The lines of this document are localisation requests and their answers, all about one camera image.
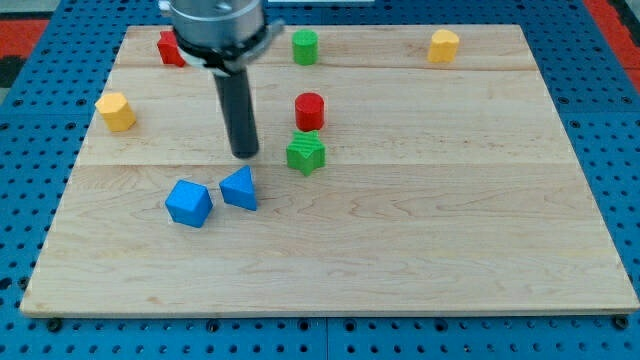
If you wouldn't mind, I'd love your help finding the green star block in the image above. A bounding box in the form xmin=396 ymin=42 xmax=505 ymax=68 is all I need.
xmin=286 ymin=130 xmax=326 ymax=176

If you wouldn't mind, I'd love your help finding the red cylinder block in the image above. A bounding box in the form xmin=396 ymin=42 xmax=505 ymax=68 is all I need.
xmin=294 ymin=92 xmax=325 ymax=132

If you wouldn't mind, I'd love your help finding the blue triangle block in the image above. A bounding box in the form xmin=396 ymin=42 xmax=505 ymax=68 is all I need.
xmin=219 ymin=165 xmax=258 ymax=211

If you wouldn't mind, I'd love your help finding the wooden board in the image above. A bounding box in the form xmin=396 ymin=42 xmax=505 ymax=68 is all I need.
xmin=21 ymin=25 xmax=639 ymax=318

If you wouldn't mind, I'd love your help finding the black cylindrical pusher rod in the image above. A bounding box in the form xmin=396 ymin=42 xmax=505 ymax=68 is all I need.
xmin=214 ymin=70 xmax=259 ymax=159

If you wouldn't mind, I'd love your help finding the blue cube block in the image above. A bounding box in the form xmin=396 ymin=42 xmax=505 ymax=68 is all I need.
xmin=165 ymin=180 xmax=213 ymax=228

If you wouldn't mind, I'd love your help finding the green cylinder block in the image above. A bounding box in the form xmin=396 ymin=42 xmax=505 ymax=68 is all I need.
xmin=292 ymin=29 xmax=319 ymax=66

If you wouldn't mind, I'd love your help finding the yellow heart block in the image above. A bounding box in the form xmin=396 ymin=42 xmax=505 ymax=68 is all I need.
xmin=427 ymin=29 xmax=460 ymax=63

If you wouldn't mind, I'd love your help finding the red star block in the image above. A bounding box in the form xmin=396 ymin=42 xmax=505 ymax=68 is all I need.
xmin=157 ymin=30 xmax=186 ymax=67

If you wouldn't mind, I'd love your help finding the yellow hexagon block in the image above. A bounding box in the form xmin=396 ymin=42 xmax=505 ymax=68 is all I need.
xmin=95 ymin=92 xmax=136 ymax=132

